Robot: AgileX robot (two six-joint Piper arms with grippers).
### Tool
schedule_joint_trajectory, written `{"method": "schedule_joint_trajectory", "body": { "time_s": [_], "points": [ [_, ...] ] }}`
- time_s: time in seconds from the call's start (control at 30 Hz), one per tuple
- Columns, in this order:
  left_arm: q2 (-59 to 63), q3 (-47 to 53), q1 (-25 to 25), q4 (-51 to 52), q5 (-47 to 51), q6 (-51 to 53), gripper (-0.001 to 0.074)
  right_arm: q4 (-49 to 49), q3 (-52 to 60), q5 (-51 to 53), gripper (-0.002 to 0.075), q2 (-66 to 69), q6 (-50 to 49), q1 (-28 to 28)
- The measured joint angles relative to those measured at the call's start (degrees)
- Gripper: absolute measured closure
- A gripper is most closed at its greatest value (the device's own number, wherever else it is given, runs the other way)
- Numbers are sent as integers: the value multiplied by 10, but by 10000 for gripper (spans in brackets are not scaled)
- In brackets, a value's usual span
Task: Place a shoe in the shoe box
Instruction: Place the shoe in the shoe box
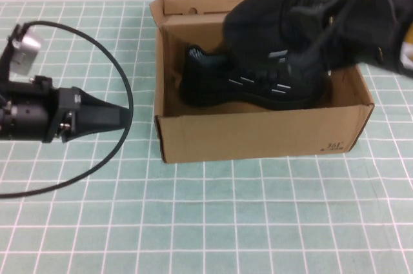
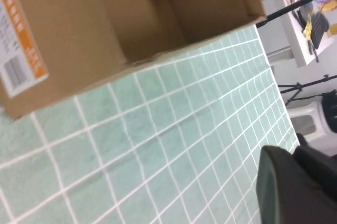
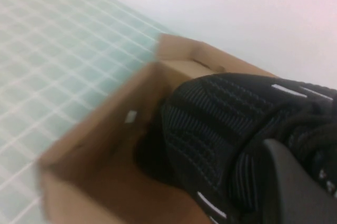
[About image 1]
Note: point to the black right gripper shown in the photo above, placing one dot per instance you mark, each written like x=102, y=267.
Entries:
x=393, y=6

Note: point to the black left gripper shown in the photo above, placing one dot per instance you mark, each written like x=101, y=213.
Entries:
x=59, y=116

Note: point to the black knit sneaker white stripes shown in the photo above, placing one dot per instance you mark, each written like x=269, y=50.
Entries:
x=206, y=84
x=255, y=29

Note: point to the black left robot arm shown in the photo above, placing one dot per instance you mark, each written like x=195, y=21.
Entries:
x=26, y=116

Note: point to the brown cardboard shoe box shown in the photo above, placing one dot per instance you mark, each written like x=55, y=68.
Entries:
x=226, y=138

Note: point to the green white checked tablecloth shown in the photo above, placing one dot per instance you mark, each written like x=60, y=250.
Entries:
x=226, y=222

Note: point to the black left camera bracket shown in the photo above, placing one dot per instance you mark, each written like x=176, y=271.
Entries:
x=9, y=77

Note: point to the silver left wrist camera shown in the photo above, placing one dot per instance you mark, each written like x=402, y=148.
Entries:
x=27, y=50

